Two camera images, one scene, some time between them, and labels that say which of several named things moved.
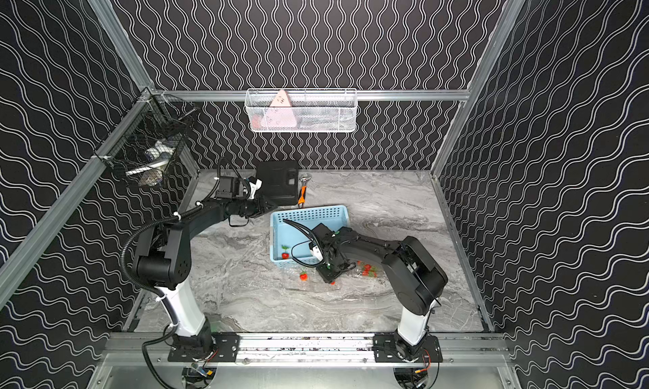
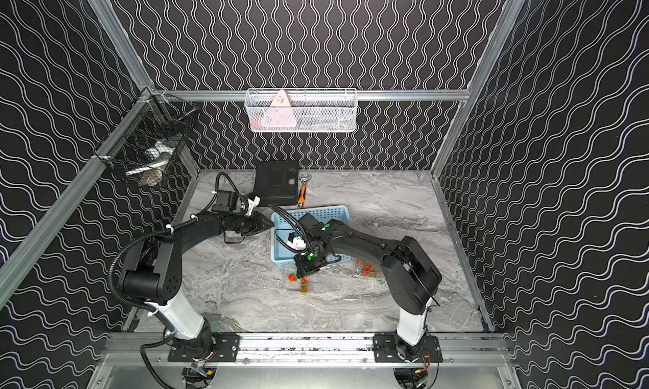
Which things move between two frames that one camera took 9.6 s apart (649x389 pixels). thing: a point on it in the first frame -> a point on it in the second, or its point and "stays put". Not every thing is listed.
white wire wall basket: [302, 110] stays put
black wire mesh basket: [142, 143] stays put
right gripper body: [328, 271] -> [308, 261]
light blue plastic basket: [284, 234] stays put
